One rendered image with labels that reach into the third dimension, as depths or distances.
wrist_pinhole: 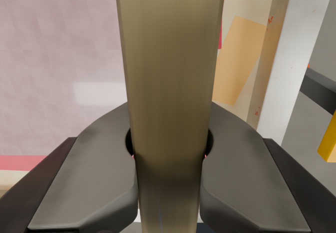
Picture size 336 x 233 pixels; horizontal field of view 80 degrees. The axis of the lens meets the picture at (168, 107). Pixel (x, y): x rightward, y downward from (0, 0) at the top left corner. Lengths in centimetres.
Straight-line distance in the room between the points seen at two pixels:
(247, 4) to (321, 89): 29
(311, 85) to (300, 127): 121
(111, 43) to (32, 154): 23
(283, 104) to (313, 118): 145
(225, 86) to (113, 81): 15
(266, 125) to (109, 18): 23
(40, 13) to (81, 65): 7
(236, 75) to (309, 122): 148
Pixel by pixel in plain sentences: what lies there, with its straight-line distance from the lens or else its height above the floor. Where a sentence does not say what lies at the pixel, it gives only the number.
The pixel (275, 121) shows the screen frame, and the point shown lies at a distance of 28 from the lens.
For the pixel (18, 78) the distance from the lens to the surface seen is 33.
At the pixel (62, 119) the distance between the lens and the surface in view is 33.
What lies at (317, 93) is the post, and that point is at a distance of 51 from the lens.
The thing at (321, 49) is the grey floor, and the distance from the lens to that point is 151.
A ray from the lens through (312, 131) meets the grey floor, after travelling 180.
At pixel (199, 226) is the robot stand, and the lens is 72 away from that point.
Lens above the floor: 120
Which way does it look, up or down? 61 degrees down
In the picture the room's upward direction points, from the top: 178 degrees counter-clockwise
